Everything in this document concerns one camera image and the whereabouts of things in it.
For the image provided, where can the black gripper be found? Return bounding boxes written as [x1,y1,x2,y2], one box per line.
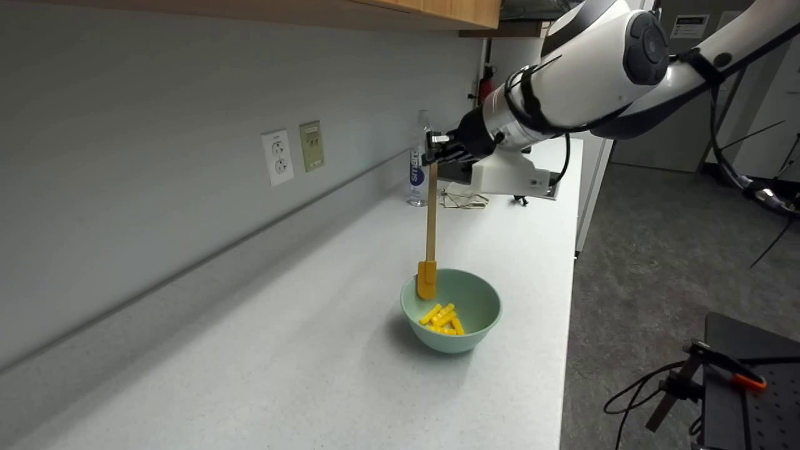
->
[421,108,505,182]

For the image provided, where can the wooden spoon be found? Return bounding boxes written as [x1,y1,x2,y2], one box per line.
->
[413,159,439,305]

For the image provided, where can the light green bowl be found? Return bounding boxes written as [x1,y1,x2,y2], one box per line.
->
[399,268,505,358]

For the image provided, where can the clear plastic water bottle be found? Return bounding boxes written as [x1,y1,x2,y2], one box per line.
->
[405,108,435,209]

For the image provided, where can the beige cloth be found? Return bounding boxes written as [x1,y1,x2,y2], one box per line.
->
[436,179,491,212]

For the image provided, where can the red fire extinguisher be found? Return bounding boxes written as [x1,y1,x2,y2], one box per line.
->
[474,69,498,108]

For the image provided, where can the yellow block pieces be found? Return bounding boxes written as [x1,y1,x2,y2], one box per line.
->
[418,300,470,337]

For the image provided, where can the black perforated table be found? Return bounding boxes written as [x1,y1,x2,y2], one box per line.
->
[699,310,800,450]

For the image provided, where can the beige wall switch plate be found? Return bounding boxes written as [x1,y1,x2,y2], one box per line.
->
[296,118,328,175]

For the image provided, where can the wooden wall cabinet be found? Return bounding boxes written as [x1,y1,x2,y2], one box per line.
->
[48,0,503,34]

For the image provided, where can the white wall outlet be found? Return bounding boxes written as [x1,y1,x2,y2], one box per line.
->
[259,125,296,189]

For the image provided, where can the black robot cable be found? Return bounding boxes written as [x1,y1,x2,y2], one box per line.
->
[708,82,800,269]

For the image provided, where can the thin black cable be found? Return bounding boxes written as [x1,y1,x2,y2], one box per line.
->
[601,358,708,450]

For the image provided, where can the orange handled clamp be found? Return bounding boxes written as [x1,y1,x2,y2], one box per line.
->
[645,339,770,434]

